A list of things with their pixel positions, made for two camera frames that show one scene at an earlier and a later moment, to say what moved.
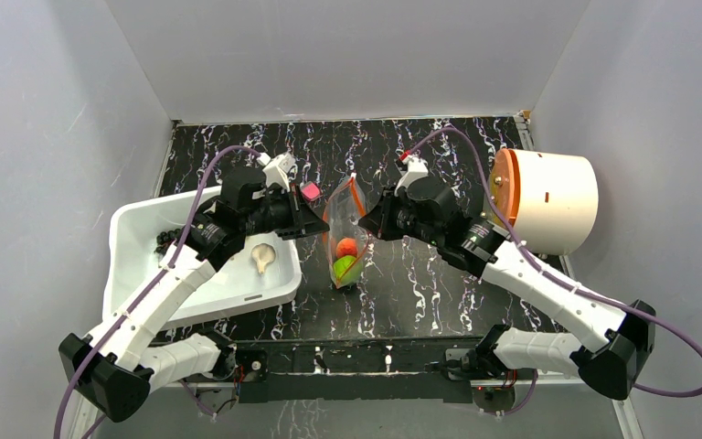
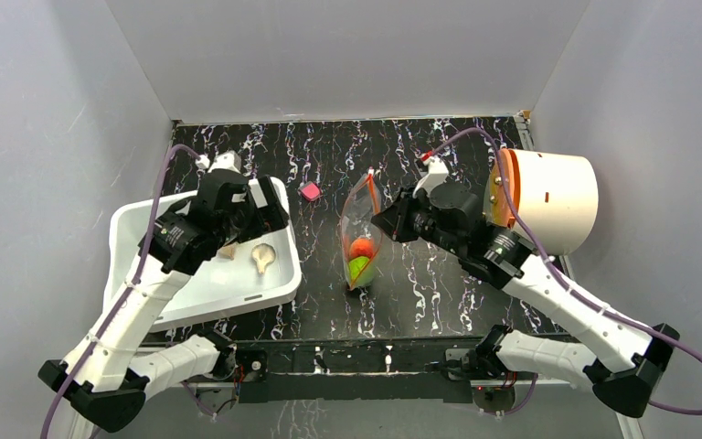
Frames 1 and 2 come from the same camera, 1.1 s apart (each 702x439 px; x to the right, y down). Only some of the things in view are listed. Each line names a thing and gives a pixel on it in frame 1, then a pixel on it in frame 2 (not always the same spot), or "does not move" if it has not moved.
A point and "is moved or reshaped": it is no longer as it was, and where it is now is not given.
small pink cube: x=310 y=190 does not move
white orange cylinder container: x=549 y=200 does not move
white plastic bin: x=256 y=269 does not move
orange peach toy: x=346 y=246 to x=361 y=247
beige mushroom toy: x=262 y=254 does not move
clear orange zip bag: x=346 y=241 is moved or reshaped
